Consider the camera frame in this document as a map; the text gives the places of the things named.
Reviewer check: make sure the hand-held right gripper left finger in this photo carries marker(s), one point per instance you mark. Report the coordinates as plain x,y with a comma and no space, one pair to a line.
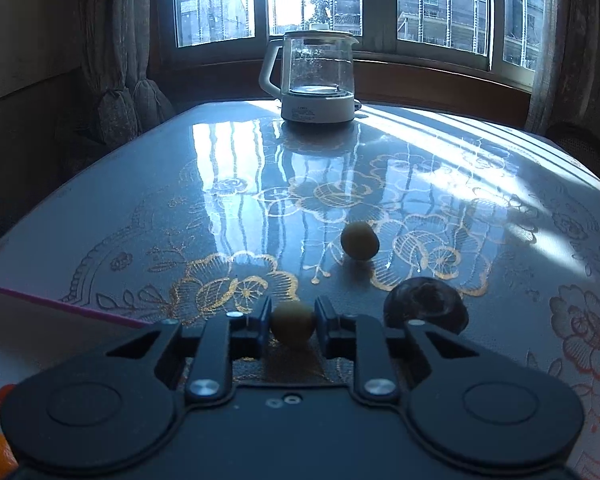
261,321

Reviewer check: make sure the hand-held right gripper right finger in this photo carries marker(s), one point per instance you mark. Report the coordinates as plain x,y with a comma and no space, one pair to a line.
324,321

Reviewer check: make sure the tan longan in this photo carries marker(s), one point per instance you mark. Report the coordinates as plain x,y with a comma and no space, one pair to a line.
292,323
360,240

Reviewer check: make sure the white box with pink rim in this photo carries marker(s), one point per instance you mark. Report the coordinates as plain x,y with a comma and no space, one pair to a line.
40,335

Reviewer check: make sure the red cherry tomato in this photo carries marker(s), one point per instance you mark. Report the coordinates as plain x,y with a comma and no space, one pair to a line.
2,394

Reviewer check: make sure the dark purple fruit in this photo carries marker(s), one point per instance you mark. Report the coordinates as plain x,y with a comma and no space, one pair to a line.
425,302

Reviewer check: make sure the floral tablecloth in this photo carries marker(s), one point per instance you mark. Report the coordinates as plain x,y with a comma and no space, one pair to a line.
180,200

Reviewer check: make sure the white glass electric kettle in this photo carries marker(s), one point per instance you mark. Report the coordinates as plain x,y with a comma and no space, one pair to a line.
320,80

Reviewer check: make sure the grey tied curtain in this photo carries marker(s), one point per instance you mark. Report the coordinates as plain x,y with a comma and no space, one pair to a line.
125,75

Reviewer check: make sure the dark round-back chair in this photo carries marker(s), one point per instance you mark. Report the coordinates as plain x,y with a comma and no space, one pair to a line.
580,147

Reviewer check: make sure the barred window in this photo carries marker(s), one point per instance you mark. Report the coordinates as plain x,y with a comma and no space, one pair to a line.
360,5

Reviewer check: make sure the grey hanging curtain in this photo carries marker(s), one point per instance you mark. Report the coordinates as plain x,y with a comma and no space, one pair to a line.
570,45

